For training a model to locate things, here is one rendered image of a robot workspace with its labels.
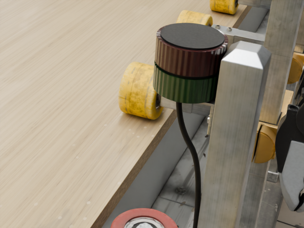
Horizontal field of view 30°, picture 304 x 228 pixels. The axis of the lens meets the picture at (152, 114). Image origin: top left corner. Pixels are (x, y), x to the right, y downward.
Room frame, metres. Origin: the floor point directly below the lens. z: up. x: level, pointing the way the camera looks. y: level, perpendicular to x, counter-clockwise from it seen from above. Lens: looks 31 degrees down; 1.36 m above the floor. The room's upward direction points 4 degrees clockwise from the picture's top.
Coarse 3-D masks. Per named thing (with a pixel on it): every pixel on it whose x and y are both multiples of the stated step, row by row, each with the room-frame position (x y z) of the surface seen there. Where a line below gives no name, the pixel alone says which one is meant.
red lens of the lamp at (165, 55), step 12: (156, 36) 0.44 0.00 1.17; (156, 48) 0.43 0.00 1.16; (168, 48) 0.42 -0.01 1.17; (180, 48) 0.41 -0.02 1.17; (216, 48) 0.42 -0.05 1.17; (156, 60) 0.43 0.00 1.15; (168, 60) 0.41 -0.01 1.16; (180, 60) 0.41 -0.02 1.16; (192, 60) 0.41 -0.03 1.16; (204, 60) 0.41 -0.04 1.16; (216, 60) 0.42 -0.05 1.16; (180, 72) 0.41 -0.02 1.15; (192, 72) 0.41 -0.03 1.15; (204, 72) 0.41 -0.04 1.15; (216, 72) 0.42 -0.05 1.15
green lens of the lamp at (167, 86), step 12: (156, 72) 0.43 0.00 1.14; (156, 84) 0.42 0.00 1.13; (168, 84) 0.41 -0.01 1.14; (180, 84) 0.41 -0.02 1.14; (192, 84) 0.41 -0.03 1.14; (204, 84) 0.41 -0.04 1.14; (216, 84) 0.42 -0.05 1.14; (168, 96) 0.41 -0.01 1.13; (180, 96) 0.41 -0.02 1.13; (192, 96) 0.41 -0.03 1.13; (204, 96) 0.41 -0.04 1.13
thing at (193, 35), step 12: (180, 24) 0.46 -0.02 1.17; (192, 24) 0.46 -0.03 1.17; (168, 36) 0.43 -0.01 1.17; (180, 36) 0.43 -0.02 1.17; (192, 36) 0.43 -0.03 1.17; (204, 36) 0.44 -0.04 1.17; (216, 36) 0.44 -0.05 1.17; (192, 48) 0.41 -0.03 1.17; (204, 48) 0.41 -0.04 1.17; (168, 72) 0.42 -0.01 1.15; (180, 108) 0.44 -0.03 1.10; (180, 120) 0.44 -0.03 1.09; (192, 144) 0.43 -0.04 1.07; (192, 156) 0.43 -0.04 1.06
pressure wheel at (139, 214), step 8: (144, 208) 0.53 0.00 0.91; (120, 216) 0.51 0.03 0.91; (128, 216) 0.51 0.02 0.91; (136, 216) 0.51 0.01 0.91; (144, 216) 0.51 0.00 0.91; (152, 216) 0.51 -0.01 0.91; (160, 216) 0.51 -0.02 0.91; (168, 216) 0.52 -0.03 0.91; (112, 224) 0.49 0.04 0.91; (120, 224) 0.49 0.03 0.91; (128, 224) 0.50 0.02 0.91; (136, 224) 0.50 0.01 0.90; (144, 224) 0.49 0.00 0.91; (152, 224) 0.50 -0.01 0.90; (160, 224) 0.50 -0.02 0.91; (168, 224) 0.50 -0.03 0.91
